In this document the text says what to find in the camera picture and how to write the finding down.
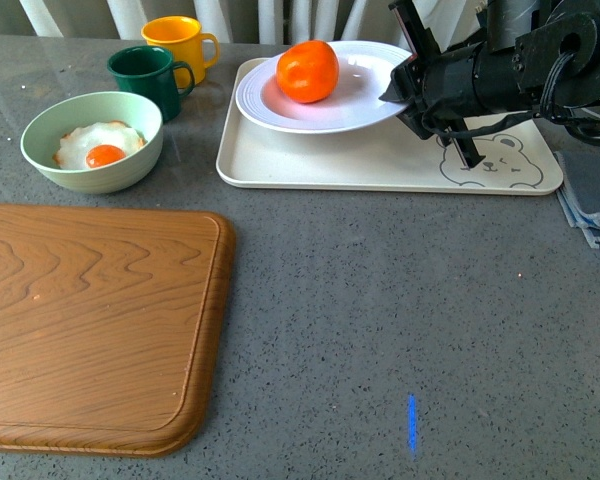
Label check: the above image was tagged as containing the dark green mug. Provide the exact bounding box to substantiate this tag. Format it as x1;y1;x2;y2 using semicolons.
107;45;195;122

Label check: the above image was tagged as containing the fake fried egg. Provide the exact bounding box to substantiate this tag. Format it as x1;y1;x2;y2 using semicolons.
53;121;145;170

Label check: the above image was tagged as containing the grey curtain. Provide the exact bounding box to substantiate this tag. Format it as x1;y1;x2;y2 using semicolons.
0;0;486;51

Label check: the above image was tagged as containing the light green bowl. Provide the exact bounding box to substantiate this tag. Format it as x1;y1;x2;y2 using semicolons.
20;91;163;194

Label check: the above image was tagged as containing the cream bear tray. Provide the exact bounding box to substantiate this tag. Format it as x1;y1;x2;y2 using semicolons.
215;57;565;196

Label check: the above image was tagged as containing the grey folded cloth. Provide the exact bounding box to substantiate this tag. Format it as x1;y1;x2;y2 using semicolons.
555;151;600;249

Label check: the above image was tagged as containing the orange fruit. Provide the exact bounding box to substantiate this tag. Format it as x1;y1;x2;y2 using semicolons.
275;40;339;104

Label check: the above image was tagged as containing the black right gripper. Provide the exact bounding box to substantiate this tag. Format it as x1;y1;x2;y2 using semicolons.
379;42;525;139

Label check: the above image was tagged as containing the wooden cutting board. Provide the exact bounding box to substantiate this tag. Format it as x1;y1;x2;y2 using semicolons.
0;204;236;457

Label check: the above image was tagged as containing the white ribbed plate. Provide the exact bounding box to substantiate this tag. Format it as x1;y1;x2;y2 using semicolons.
235;40;410;134

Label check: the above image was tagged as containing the yellow mug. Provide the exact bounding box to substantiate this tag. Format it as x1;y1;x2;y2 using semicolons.
141;16;220;85

